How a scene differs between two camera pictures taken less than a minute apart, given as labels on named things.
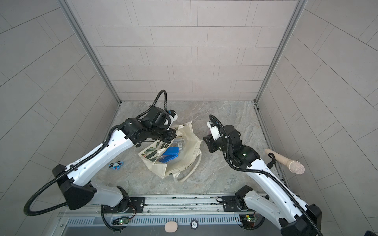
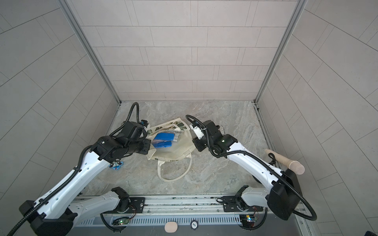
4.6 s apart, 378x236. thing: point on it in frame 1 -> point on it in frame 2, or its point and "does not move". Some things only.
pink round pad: [171, 226] does not move
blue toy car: [116, 165] does not move
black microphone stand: [273, 161] does not move
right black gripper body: [214, 145] -> [202, 143]
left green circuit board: [121, 221] does not move
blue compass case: [167, 158] -> [162, 143]
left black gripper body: [166, 134] -> [142, 146]
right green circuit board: [247, 220] does not move
